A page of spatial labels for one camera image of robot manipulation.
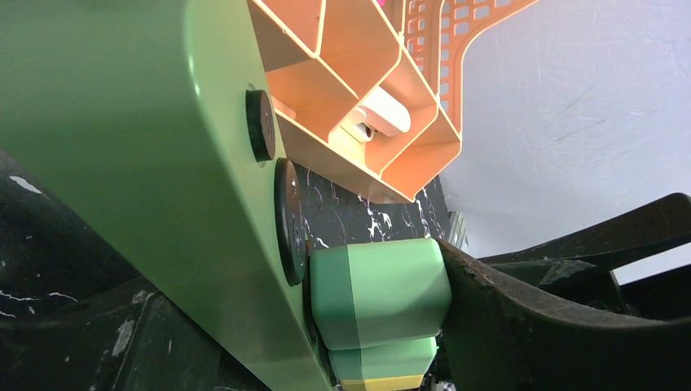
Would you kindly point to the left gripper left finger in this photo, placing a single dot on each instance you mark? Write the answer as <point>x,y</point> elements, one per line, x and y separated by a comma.
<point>129,338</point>

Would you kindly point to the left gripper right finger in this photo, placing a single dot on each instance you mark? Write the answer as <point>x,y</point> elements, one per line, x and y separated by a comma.
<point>552,317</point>

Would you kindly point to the green plug adapter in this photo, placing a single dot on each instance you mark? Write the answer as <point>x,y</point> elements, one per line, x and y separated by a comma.
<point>365,295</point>
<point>403,358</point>

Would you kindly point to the green power strip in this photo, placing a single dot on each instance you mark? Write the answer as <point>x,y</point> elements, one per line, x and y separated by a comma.
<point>152,121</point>

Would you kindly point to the yellow plug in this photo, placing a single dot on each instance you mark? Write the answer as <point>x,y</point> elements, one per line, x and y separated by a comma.
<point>384,384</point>

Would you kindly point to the white charger in organizer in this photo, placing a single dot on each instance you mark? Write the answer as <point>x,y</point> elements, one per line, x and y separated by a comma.
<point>378,113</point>

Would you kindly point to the orange plastic desk organizer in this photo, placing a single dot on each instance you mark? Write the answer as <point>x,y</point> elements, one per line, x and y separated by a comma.
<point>368,94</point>

